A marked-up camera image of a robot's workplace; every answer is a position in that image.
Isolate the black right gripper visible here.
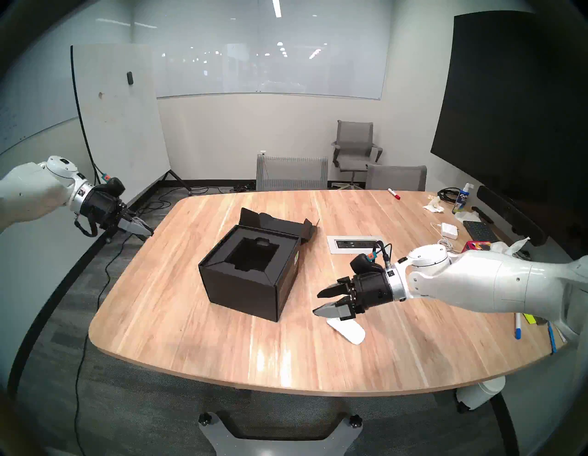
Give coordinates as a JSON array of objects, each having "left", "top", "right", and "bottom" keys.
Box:
[{"left": 312, "top": 271, "right": 396, "bottom": 321}]

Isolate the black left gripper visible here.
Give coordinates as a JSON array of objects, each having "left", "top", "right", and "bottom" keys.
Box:
[{"left": 80, "top": 185, "right": 155, "bottom": 240}]

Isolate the white computer mouse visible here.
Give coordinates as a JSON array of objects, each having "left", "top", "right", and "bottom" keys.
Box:
[{"left": 327, "top": 317, "right": 367, "bottom": 345}]

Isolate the black cardboard box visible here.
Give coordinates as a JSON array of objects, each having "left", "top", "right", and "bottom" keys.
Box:
[{"left": 198, "top": 207, "right": 319, "bottom": 322}]

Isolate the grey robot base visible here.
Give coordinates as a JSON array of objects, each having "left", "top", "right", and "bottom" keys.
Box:
[{"left": 198, "top": 410, "right": 363, "bottom": 456}]

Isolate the white tissue in box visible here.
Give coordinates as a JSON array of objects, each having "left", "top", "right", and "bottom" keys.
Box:
[{"left": 492, "top": 237, "right": 530, "bottom": 259}]

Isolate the grey table power outlet plate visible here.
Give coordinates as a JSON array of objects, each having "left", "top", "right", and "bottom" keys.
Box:
[{"left": 327, "top": 235, "right": 390, "bottom": 255}]

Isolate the mobile whiteboard on stand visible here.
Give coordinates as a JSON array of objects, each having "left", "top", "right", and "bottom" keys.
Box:
[{"left": 70, "top": 44, "right": 193, "bottom": 243}]

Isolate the grey ribbed mesh chair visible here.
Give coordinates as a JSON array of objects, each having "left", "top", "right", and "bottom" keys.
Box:
[{"left": 255, "top": 155, "right": 329, "bottom": 192}]

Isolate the grey fabric chair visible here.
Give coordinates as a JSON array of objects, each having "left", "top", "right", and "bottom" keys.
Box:
[{"left": 365, "top": 165, "right": 428, "bottom": 192}]

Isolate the grey office chair with armrests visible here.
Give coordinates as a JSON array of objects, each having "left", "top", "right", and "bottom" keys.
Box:
[{"left": 331, "top": 120, "right": 383, "bottom": 190}]

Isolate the black keyboard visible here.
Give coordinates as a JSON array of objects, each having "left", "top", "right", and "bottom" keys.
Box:
[{"left": 463, "top": 221, "right": 499, "bottom": 244}]

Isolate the whiteboard cleaner spray bottle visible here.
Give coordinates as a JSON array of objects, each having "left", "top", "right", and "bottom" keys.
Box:
[{"left": 452, "top": 182, "right": 475, "bottom": 215}]

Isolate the white table leg foot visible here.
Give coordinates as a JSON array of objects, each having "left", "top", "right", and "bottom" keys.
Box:
[{"left": 455, "top": 375, "right": 506, "bottom": 412}]

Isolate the black video sound bar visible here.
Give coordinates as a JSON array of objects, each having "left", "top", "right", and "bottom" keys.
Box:
[{"left": 477, "top": 185, "right": 548, "bottom": 246}]

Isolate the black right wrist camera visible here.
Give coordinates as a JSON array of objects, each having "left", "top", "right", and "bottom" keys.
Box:
[{"left": 350, "top": 252, "right": 384, "bottom": 275}]

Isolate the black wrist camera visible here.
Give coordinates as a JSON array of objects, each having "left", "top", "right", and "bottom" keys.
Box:
[
  {"left": 99, "top": 177, "right": 126, "bottom": 197},
  {"left": 350, "top": 252, "right": 384, "bottom": 275}
]

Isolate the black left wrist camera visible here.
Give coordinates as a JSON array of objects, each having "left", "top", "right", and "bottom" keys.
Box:
[{"left": 99, "top": 177, "right": 126, "bottom": 197}]

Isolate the black left wrist cable loop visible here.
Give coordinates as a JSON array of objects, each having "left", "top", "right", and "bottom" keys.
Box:
[{"left": 73, "top": 215, "right": 100, "bottom": 238}]

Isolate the white adapter cable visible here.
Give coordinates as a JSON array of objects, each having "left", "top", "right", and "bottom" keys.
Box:
[{"left": 430, "top": 222, "right": 455, "bottom": 252}]

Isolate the wall whiteboard with writing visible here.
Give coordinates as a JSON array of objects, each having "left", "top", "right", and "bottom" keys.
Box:
[{"left": 0, "top": 69, "right": 79, "bottom": 157}]

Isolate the glass wall board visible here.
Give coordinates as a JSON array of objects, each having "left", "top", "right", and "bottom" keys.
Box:
[{"left": 152, "top": 40, "right": 384, "bottom": 100}]

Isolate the large black wall screen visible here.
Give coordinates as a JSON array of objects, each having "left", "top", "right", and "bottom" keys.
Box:
[{"left": 430, "top": 10, "right": 588, "bottom": 221}]

